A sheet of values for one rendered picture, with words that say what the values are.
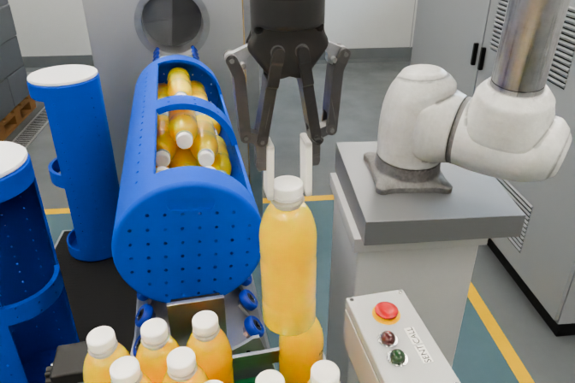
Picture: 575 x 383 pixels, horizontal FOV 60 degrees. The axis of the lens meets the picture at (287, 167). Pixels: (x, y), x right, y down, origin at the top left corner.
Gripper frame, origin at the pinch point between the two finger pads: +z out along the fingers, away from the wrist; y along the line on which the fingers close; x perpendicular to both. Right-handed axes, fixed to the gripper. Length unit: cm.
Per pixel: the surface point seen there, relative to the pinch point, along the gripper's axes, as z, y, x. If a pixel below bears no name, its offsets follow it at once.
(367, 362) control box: 32.5, -11.5, 2.4
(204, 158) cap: 28, 7, -61
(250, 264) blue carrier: 35.8, 1.4, -28.0
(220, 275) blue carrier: 37.5, 7.4, -28.0
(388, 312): 28.3, -16.4, -2.5
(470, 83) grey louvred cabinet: 61, -147, -192
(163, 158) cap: 27, 17, -61
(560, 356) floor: 139, -132, -70
